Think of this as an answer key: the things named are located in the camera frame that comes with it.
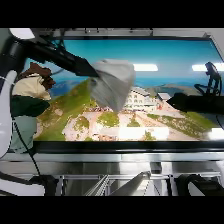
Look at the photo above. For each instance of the dark green garment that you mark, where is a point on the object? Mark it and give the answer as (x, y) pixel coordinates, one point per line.
(28, 106)

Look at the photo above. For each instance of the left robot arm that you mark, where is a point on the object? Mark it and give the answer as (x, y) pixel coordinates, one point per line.
(50, 55)

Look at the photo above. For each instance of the cream garment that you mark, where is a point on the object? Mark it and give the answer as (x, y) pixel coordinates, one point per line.
(30, 88)

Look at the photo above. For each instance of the grey T-shirt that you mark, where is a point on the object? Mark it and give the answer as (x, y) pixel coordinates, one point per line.
(113, 83)

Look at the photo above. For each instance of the brown garment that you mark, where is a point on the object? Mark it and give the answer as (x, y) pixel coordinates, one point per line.
(38, 70)

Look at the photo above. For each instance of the pale green garment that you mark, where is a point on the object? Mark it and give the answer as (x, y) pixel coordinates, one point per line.
(25, 133)

